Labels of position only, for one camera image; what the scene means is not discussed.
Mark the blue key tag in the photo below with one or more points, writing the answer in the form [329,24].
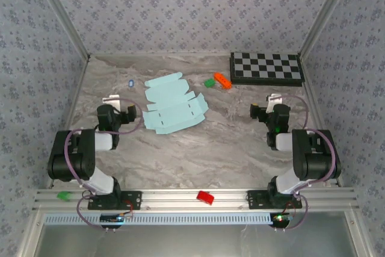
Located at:
[131,82]

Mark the green toy block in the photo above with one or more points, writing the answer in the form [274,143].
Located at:
[63,195]

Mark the aluminium side rail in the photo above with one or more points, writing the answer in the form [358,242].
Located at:
[67,124]
[322,124]

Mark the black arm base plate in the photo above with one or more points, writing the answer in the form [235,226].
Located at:
[255,200]
[132,200]

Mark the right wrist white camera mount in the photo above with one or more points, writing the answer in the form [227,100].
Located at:
[274,98]

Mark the long aluminium base rail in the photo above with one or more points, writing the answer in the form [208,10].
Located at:
[180,200]

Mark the light teal paper box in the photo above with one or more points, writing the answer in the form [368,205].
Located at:
[174,112]

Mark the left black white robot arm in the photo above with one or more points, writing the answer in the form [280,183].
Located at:
[72,160]

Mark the green toy brick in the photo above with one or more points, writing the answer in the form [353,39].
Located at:
[209,83]

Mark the black grey chessboard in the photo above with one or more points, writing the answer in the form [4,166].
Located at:
[264,67]

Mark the aluminium frame post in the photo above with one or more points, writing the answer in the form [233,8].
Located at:
[328,13]

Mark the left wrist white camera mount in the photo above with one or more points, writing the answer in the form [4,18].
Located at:
[111,99]

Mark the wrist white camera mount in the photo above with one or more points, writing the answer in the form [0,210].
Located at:
[111,99]
[274,98]

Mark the orange toy brick chassis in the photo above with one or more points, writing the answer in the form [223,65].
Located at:
[222,80]

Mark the grey metal panel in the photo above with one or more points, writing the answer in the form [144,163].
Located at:
[192,242]

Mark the red toy block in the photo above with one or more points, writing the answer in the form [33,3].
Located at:
[205,197]

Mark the small circuit board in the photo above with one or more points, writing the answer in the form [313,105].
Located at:
[281,218]
[115,218]

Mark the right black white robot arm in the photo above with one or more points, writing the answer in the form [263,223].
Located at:
[316,160]

